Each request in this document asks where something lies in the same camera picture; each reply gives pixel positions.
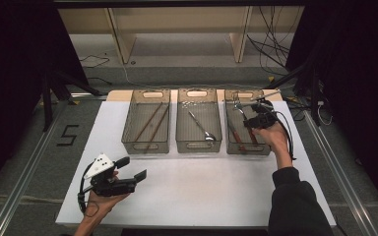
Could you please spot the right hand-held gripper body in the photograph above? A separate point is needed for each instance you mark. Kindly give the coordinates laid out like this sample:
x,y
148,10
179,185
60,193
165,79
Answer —
x,y
265,119

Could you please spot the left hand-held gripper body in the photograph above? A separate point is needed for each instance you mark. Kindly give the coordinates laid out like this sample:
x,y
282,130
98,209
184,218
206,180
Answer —
x,y
110,187

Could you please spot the grey translucent plastic bin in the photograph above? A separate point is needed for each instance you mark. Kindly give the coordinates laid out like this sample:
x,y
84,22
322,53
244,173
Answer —
x,y
138,111
243,134
187,131

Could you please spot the metal spoon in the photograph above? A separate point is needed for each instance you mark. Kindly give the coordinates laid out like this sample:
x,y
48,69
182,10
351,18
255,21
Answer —
x,y
210,137

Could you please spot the person's left hand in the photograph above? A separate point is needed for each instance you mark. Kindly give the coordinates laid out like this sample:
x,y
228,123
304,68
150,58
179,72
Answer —
x,y
101,206

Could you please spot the person's right hand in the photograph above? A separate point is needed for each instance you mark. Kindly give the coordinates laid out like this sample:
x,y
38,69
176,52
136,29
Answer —
x,y
277,139

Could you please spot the black metal stand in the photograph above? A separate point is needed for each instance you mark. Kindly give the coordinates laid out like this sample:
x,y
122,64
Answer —
x,y
314,98
47,105

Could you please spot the black curtain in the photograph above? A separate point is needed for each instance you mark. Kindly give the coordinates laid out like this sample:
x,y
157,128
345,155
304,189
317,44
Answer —
x,y
13,65
357,82

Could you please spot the light wooden desk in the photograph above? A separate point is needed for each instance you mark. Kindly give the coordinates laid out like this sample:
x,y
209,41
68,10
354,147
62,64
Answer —
x,y
121,39

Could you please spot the aluminium floor rail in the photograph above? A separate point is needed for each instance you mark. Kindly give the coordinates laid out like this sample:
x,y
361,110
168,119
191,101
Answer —
x,y
23,183
338,183

